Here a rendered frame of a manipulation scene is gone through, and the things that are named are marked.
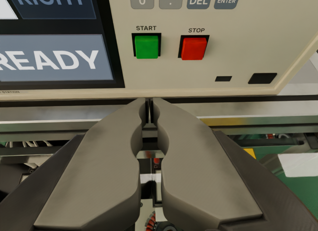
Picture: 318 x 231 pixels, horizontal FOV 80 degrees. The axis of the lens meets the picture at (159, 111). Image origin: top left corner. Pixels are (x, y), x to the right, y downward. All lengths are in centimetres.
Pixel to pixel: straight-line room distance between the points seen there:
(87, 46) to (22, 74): 7
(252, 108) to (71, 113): 19
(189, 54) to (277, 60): 9
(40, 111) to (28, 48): 7
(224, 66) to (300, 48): 6
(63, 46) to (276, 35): 17
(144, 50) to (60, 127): 12
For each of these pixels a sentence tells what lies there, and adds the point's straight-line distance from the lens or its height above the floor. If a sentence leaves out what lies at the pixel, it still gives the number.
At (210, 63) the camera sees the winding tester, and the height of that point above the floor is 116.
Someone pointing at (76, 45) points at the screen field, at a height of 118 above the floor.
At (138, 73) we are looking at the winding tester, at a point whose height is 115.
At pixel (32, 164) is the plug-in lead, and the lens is 45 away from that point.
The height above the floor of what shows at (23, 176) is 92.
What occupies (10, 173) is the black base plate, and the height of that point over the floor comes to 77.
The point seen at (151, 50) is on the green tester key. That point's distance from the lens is 16.
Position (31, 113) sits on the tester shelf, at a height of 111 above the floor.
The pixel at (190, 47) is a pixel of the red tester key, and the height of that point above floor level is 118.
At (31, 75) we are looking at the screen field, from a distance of 21.
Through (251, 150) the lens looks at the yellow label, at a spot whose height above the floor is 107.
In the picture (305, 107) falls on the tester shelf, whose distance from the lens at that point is 26.
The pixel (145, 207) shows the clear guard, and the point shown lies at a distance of 22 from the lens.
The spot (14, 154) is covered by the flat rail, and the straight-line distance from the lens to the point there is 31.
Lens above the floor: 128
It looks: 57 degrees down
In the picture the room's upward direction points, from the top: 3 degrees clockwise
